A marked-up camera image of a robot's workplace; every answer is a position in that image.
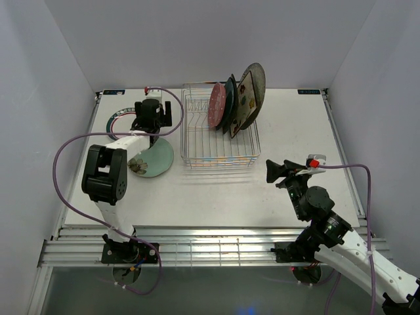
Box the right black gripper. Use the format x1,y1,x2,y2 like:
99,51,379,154
264,159,312,220

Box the wire dish rack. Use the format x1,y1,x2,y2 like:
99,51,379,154
180,82,261,171

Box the mint green flower plate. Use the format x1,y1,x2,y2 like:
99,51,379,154
127,138,174,178

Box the white plate green rim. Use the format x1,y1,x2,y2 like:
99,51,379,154
106,108,137,141

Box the pink dotted plate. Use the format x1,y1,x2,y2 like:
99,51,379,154
207,83,226,128

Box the cream floral square plate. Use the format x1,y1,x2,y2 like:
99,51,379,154
230,71,257,138

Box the black floral square plate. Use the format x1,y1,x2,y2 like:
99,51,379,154
222,73,240,135

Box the speckled round plate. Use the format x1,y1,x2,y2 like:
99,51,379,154
240,62,266,130

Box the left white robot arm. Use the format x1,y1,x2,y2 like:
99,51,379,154
81,98,174,263

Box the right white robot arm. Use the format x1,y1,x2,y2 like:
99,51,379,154
266,155,419,314

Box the left blue table label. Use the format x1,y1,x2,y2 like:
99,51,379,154
102,89,125,95

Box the blue table label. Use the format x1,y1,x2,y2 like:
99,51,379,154
102,89,125,95
297,89,321,95

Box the right blue table label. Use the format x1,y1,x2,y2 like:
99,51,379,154
297,89,321,95

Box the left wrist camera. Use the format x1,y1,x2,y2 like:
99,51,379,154
143,87,163,105

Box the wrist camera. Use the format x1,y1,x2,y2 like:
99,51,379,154
143,87,163,105
296,154,327,176

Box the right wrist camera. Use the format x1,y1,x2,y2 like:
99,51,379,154
296,154,327,176

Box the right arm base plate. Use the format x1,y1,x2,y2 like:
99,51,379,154
270,242,314,263

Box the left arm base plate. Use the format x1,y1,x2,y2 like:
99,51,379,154
100,242,159,264

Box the aluminium frame rails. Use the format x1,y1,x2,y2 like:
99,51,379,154
37,88,394,268

